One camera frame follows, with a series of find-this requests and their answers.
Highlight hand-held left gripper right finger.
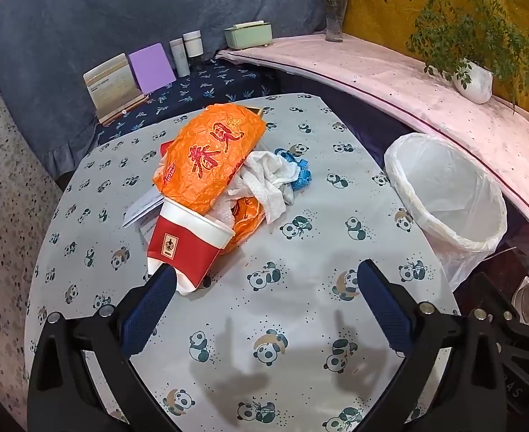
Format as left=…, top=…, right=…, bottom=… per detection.
left=357, top=258, right=506, bottom=432

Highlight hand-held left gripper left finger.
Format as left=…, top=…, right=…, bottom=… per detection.
left=27, top=263, right=177, bottom=432

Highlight red and white paper cup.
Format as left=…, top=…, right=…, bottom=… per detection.
left=146, top=198, right=237, bottom=295

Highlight bin with white liner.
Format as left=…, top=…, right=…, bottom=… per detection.
left=384, top=132, right=509, bottom=291

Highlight blue wrapper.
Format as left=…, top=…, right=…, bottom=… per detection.
left=275, top=148, right=312, bottom=192

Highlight orange plastic bag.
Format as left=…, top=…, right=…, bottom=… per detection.
left=153, top=103, right=267, bottom=253

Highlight white tissue paper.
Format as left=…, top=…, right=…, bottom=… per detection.
left=210, top=149, right=301, bottom=226

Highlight white paper sheets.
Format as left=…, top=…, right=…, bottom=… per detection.
left=122, top=186, right=166, bottom=230

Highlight panda-print tablecloth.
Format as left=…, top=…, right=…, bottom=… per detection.
left=23, top=92, right=461, bottom=432

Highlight green plant in white pot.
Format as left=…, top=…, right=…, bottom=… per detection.
left=379, top=0, right=529, bottom=113

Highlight desk calendar on wooden stand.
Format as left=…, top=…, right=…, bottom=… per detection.
left=83, top=53, right=150, bottom=127

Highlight navy leaf-print cloth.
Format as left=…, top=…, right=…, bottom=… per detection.
left=93, top=58, right=278, bottom=147

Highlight purple card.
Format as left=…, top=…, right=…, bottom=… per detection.
left=128, top=43, right=176, bottom=95

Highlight pink speckled cloth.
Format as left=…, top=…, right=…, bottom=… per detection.
left=215, top=33, right=529, bottom=253

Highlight white slim bottle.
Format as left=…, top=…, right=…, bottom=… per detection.
left=169, top=38, right=190, bottom=78

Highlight white jar with dark base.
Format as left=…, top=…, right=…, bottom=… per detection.
left=183, top=31, right=204, bottom=70

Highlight yellow patterned cloth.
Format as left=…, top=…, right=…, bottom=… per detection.
left=345, top=0, right=529, bottom=140

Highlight green tissue box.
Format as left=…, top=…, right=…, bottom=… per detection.
left=224, top=20, right=273, bottom=49

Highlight glass vase with pink flowers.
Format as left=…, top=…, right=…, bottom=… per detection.
left=307, top=0, right=359, bottom=43

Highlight blue-grey cloth backdrop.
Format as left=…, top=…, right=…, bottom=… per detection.
left=0, top=0, right=350, bottom=190

